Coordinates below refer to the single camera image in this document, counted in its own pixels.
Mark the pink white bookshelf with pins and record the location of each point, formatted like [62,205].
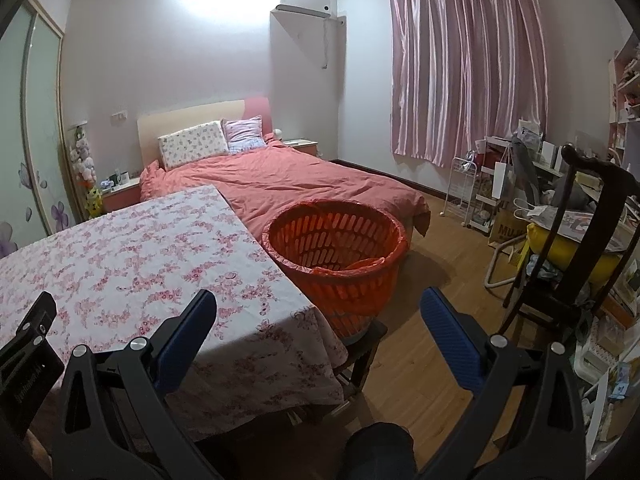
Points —
[627,85]

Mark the small white round lamp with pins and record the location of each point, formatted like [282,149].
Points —
[278,133]

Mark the pink striped pillow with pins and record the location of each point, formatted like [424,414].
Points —
[244,135]

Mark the white wall socket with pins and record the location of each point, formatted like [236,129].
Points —
[119,116]

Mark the pink nightstand with mug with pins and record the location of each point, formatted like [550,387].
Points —
[120,192]

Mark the brown paper bag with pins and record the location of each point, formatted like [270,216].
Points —
[505,232]

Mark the white mug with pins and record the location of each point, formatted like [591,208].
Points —
[122,177]

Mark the hanging plush toys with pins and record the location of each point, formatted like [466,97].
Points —
[85,165]

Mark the white air conditioner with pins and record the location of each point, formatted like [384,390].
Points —
[305,2]

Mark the white paper bag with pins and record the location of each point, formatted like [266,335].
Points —
[500,180]

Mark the pink striped curtain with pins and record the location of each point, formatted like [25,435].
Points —
[470,60]

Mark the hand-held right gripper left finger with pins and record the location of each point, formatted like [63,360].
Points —
[187,330]

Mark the orange plastic laundry basket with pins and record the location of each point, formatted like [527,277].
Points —
[340,260]

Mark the cream pink headboard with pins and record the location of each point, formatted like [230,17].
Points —
[200,112]

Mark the printed newspaper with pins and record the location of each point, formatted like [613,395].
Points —
[575,220]

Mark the bed with pink duvet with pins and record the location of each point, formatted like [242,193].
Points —
[300,180]

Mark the flower print sliding wardrobe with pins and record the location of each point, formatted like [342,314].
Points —
[30,135]

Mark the white plastic storage rack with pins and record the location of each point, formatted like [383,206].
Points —
[600,370]

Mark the white floral pillow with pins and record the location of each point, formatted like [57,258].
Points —
[192,147]

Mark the dark wooden chair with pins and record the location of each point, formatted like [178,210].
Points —
[600,200]

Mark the dark wooden stool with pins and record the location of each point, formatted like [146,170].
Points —
[367,347]

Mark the white metal tube frame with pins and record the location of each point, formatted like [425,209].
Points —
[492,265]

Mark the person's leg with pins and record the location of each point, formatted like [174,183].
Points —
[377,452]

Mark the pink floral tablecloth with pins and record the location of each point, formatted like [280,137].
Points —
[125,270]

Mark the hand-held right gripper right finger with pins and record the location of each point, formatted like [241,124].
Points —
[450,335]

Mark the grey hanging cloth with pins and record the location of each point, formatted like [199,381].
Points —
[525,170]

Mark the yellow cushion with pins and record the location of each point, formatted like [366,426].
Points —
[565,255]

